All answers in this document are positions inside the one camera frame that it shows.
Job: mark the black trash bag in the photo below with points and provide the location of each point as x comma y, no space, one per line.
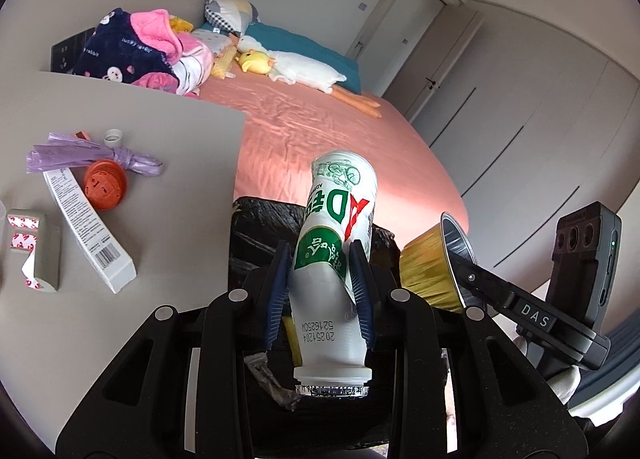
260,221

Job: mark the navy printed blanket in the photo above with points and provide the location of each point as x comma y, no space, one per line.
115,54

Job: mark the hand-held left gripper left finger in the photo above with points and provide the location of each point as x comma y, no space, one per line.
277,289

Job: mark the white door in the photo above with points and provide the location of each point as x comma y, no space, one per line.
400,29

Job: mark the patchwork pillow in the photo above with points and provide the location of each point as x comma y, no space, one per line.
230,14

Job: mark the yellow duck plush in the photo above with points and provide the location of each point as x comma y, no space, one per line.
254,63

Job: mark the crumpled clear plastic wrapper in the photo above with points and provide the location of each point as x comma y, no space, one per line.
272,384

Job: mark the pink fleece blanket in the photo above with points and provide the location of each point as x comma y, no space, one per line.
155,34

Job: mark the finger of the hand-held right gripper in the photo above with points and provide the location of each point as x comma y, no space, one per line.
500,296

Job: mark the white nightstand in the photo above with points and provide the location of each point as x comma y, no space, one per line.
175,179

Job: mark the small orange packet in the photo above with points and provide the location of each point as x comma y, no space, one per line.
81,135

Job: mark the white plastic drink bottle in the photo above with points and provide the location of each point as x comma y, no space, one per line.
325,239

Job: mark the gold foil cup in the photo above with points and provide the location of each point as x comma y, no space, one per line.
425,264

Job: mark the orange plastic lid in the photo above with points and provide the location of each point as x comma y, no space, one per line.
105,184

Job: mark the long white carton box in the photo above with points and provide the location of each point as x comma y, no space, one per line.
85,224

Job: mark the person's right hand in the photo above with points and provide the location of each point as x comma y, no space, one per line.
564,386

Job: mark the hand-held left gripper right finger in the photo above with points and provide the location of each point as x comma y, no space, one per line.
361,289

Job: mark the white bottle cap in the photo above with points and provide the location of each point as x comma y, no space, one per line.
113,138

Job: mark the bed with pink sheet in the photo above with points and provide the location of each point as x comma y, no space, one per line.
310,124

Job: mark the purple plastic bag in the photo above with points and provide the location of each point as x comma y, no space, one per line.
75,156

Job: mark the yellow plush toy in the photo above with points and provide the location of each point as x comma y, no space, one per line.
180,25

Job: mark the white pink cartoon blanket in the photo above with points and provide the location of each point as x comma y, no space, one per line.
192,61

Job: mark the black wall socket panel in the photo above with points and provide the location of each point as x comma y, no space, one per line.
67,54

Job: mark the white goose plush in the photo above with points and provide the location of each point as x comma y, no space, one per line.
305,69

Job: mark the yellow corn plush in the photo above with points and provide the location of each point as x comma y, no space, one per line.
222,64

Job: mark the light printed pillow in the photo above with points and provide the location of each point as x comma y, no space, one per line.
212,41

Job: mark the white wardrobe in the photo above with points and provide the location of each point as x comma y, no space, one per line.
525,104

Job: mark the teal pillow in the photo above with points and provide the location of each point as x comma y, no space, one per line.
300,46

